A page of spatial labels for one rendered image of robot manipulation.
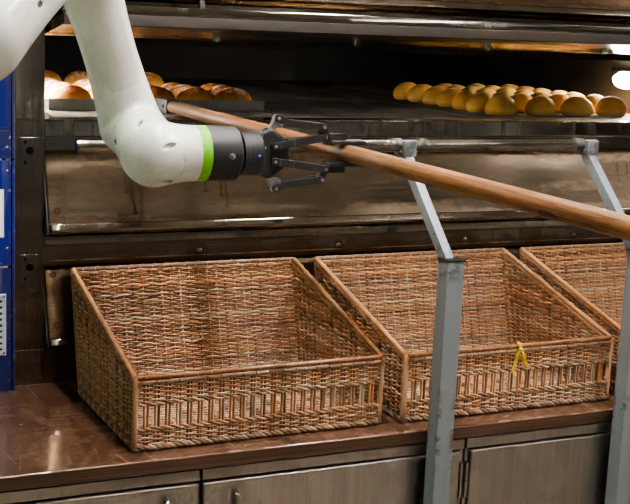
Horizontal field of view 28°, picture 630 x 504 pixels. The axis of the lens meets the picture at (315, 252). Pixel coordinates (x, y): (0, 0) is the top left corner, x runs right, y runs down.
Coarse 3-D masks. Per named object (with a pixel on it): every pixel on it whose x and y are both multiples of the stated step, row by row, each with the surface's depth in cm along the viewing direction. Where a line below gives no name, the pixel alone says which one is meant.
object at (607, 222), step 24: (216, 120) 268; (240, 120) 258; (312, 144) 226; (384, 168) 202; (408, 168) 195; (432, 168) 190; (456, 192) 184; (480, 192) 177; (504, 192) 172; (528, 192) 168; (552, 216) 163; (576, 216) 158; (600, 216) 154; (624, 216) 151
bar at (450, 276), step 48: (96, 144) 241; (384, 144) 267; (432, 144) 272; (480, 144) 277; (528, 144) 282; (576, 144) 288; (432, 240) 260; (624, 240) 278; (624, 288) 277; (624, 336) 278; (432, 384) 260; (624, 384) 279; (432, 432) 261; (624, 432) 280; (432, 480) 262; (624, 480) 283
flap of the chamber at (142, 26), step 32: (64, 32) 270; (160, 32) 273; (192, 32) 274; (224, 32) 275; (256, 32) 276; (288, 32) 278; (320, 32) 280; (352, 32) 284; (384, 32) 287; (416, 32) 291; (448, 32) 294; (480, 32) 298; (512, 32) 301; (544, 32) 305
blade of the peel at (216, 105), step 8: (48, 104) 294; (56, 104) 295; (64, 104) 296; (72, 104) 296; (80, 104) 297; (88, 104) 298; (192, 104) 309; (200, 104) 310; (208, 104) 311; (216, 104) 312; (224, 104) 313; (232, 104) 314; (240, 104) 315; (248, 104) 316; (256, 104) 317
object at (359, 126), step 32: (64, 128) 276; (96, 128) 279; (288, 128) 298; (352, 128) 305; (384, 128) 309; (416, 128) 312; (448, 128) 316; (480, 128) 320; (512, 128) 324; (544, 128) 328; (576, 128) 332; (608, 128) 337
